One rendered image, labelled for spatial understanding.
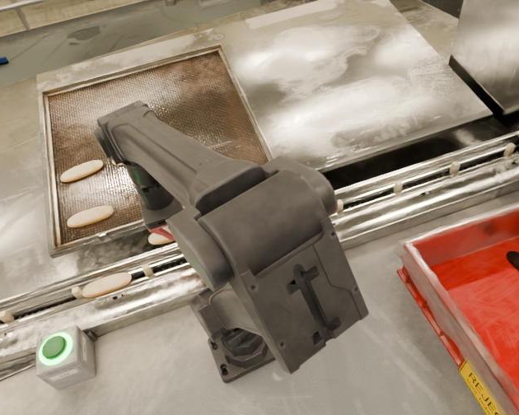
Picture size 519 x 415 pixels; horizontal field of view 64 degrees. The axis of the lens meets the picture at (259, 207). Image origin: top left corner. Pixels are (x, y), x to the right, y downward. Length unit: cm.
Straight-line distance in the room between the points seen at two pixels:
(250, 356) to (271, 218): 47
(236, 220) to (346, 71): 93
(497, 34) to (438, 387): 76
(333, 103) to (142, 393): 77
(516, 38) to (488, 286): 53
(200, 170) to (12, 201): 94
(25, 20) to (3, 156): 321
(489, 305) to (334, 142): 46
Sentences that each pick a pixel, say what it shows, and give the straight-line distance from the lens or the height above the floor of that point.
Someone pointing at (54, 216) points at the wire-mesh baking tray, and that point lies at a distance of 100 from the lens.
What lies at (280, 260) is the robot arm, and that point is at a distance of 28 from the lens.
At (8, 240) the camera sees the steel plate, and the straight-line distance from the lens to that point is 115.
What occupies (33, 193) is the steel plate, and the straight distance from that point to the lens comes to 124.
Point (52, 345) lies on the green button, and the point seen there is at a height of 91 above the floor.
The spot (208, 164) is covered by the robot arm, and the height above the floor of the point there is 130.
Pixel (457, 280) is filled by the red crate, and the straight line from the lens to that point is 87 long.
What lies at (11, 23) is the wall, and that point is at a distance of 459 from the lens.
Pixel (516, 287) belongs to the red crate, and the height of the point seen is 82.
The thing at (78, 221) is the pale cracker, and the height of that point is 91.
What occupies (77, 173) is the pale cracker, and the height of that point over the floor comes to 93.
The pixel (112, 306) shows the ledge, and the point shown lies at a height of 86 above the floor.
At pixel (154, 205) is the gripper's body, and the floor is 104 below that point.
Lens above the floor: 153
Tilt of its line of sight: 48 degrees down
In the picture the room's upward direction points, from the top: 10 degrees counter-clockwise
